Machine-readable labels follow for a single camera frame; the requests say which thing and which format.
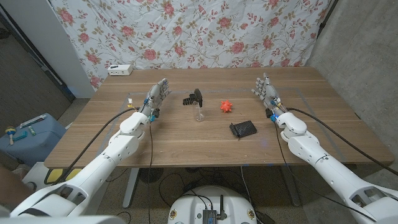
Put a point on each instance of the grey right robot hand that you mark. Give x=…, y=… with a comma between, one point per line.
x=270, y=95

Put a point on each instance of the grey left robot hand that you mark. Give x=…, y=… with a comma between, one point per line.
x=154, y=99

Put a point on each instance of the clear plastic dispenser bottle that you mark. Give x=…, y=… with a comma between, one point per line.
x=199, y=115

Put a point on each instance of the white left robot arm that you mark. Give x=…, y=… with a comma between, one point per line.
x=121, y=149

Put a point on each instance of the person's forearm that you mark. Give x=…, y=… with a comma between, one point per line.
x=14, y=186

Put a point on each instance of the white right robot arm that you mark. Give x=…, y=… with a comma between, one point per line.
x=311, y=149

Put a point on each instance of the black ribbed card holder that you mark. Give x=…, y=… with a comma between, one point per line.
x=244, y=129

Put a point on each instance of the orange spiky stress ball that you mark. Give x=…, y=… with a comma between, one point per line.
x=226, y=106

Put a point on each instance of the small black ribbed clip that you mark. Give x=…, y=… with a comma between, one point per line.
x=187, y=101

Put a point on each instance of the white power strip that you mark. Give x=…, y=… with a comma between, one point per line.
x=119, y=70

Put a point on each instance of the floral backdrop cloth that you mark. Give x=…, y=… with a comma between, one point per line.
x=186, y=31

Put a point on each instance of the black round floor disc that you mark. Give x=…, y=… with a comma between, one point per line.
x=150, y=175

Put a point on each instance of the white table leg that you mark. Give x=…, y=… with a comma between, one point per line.
x=130, y=186

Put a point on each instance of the black backdrop stand pole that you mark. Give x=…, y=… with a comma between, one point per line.
x=326, y=17

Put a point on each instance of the white robot torso base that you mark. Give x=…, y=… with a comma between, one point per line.
x=192, y=205

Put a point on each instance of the black torso antenna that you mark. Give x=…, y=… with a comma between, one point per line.
x=221, y=205

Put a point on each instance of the white grey flat bar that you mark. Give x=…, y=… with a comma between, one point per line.
x=32, y=121

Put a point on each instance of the yellow black floor item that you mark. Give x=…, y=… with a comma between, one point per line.
x=54, y=175

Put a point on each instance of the small green toy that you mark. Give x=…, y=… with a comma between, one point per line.
x=32, y=130

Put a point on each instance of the blue storage box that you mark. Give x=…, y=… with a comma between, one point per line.
x=34, y=146

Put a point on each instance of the black torso electronics box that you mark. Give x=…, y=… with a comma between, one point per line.
x=209, y=216

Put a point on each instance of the teal plastic toy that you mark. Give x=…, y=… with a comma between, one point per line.
x=20, y=136

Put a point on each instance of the white floor container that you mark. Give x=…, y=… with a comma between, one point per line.
x=34, y=174

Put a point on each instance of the yellow blue toy maraca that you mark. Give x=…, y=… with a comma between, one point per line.
x=10, y=130

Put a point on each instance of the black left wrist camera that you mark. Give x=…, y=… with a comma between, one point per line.
x=154, y=114

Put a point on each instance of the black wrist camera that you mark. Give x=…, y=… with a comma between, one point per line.
x=270, y=114
x=154, y=114

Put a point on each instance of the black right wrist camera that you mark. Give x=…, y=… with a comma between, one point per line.
x=270, y=114

